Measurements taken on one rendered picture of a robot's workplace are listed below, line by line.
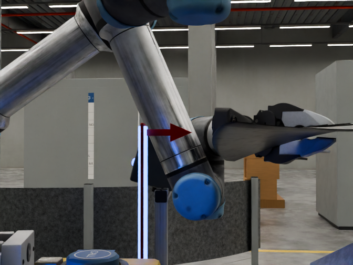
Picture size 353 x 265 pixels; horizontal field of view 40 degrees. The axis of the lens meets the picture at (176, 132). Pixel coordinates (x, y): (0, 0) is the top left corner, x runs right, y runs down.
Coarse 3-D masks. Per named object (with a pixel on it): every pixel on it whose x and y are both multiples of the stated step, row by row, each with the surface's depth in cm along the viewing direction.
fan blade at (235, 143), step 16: (224, 128) 55; (240, 128) 54; (256, 128) 54; (272, 128) 54; (288, 128) 54; (304, 128) 54; (320, 128) 54; (336, 128) 55; (352, 128) 55; (224, 144) 65; (240, 144) 66; (256, 144) 67; (272, 144) 69
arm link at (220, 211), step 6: (210, 162) 90; (216, 162) 90; (222, 162) 92; (216, 168) 90; (222, 168) 91; (216, 174) 90; (222, 174) 91; (222, 180) 91; (222, 186) 87; (222, 192) 86; (222, 198) 91; (222, 204) 91; (222, 210) 91; (210, 216) 90; (216, 216) 90
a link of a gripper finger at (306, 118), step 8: (288, 112) 73; (296, 112) 72; (304, 112) 71; (312, 112) 70; (288, 120) 73; (296, 120) 72; (304, 120) 70; (312, 120) 69; (320, 120) 68; (328, 120) 68
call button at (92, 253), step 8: (72, 256) 36; (80, 256) 36; (88, 256) 36; (96, 256) 36; (104, 256) 36; (112, 256) 37; (72, 264) 36; (80, 264) 35; (88, 264) 35; (96, 264) 35; (104, 264) 35; (112, 264) 36
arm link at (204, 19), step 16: (144, 0) 61; (160, 0) 59; (176, 0) 55; (192, 0) 54; (208, 0) 54; (224, 0) 55; (176, 16) 56; (192, 16) 56; (208, 16) 56; (224, 16) 57
